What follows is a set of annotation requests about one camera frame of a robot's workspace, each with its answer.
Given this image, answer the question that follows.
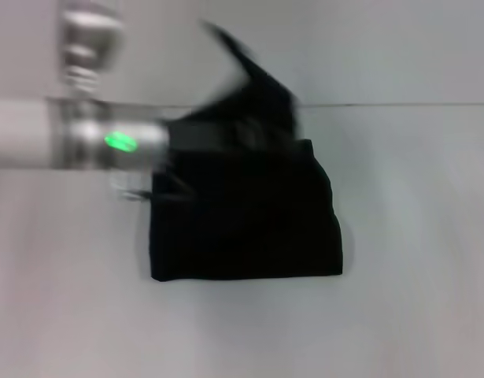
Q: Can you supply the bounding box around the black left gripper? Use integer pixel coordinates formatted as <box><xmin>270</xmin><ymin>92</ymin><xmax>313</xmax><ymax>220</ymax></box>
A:
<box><xmin>164</xmin><ymin>119</ymin><xmax>242</xmax><ymax>154</ymax></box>

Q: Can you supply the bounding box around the black shirt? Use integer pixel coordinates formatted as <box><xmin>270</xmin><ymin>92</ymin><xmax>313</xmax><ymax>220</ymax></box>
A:
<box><xmin>146</xmin><ymin>18</ymin><xmax>345</xmax><ymax>284</ymax></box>

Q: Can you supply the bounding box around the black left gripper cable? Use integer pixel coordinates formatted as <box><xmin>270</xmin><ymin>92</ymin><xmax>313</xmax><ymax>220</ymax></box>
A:
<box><xmin>109</xmin><ymin>171</ymin><xmax>153</xmax><ymax>202</ymax></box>

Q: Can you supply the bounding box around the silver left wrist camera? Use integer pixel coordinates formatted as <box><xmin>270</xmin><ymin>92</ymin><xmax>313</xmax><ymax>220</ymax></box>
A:
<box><xmin>59</xmin><ymin>6</ymin><xmax>127</xmax><ymax>87</ymax></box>

